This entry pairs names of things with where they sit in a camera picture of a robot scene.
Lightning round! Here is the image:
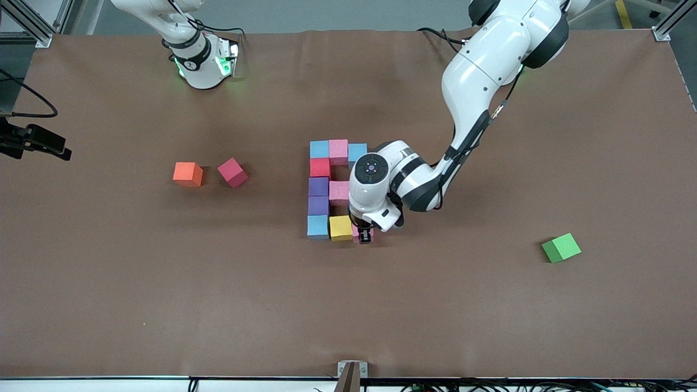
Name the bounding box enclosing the brown table cover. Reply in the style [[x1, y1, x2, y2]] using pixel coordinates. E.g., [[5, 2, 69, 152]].
[[0, 27, 697, 380]]

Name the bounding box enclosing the green foam block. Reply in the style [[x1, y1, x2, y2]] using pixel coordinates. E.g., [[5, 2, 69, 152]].
[[541, 232, 582, 264]]

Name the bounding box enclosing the grey metal bracket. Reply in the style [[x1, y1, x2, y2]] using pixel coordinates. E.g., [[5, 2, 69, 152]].
[[335, 360, 369, 392]]

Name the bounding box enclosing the orange foam block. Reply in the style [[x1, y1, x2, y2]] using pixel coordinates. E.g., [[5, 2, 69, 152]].
[[173, 162, 204, 188]]

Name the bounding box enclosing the aluminium frame post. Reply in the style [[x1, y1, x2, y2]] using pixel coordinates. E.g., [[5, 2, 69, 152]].
[[0, 0, 74, 48], [651, 0, 697, 43]]

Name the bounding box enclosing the yellow foam block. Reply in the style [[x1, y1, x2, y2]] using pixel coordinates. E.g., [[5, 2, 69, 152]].
[[329, 216, 354, 242]]

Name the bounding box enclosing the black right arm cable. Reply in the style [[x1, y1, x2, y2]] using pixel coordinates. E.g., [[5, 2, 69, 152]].
[[0, 0, 244, 118]]

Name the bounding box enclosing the black base cable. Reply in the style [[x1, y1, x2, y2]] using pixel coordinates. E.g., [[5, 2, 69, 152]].
[[417, 27, 469, 55]]

